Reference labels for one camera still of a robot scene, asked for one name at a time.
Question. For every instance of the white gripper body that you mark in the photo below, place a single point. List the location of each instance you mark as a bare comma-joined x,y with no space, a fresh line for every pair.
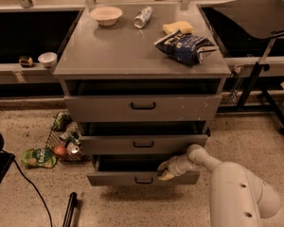
174,166

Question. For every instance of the grey bottom drawer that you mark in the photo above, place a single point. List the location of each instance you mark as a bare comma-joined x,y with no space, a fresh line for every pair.
138,169

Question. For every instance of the grey drawer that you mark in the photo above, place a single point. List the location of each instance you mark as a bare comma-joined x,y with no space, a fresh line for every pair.
139,144
142,108
138,169

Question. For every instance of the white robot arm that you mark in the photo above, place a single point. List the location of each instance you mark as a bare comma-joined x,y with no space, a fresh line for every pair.
237,197

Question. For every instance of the grey middle drawer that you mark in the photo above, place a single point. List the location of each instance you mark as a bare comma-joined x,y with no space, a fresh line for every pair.
139,144

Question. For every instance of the grey top drawer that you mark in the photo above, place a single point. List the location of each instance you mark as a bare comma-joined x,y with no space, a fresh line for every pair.
142,108

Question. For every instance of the grey drawer cabinet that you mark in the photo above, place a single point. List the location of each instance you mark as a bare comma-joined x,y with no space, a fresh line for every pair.
122,60

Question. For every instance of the crushed silver can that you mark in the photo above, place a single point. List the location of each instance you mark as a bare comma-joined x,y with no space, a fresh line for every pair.
72,149

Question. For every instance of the black pole on floor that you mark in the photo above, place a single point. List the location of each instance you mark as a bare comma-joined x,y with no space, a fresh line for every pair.
71,205

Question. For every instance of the green white packet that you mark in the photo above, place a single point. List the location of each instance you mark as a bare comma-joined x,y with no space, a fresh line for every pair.
72,134

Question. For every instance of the red apple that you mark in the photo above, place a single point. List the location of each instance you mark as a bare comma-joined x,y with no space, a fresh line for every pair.
60,150

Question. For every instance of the green chip bag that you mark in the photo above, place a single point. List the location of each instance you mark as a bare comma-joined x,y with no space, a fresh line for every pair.
61,121

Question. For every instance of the blue chip bag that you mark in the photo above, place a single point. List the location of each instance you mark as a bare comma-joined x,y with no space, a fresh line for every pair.
187,49

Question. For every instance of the green snack pouch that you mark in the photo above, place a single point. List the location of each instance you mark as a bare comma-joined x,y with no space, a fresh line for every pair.
38,157

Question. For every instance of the yellow sponge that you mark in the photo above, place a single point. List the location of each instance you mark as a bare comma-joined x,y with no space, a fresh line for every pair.
184,26

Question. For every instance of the beige paper bowl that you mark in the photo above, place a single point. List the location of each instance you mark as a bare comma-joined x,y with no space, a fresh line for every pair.
106,16

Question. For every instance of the small tape measure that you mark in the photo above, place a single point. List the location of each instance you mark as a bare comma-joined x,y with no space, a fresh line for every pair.
26,61

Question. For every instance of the black stand table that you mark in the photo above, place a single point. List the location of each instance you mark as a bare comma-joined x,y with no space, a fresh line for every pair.
250,34

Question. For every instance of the black wire basket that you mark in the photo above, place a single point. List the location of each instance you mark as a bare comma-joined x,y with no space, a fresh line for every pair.
54,140

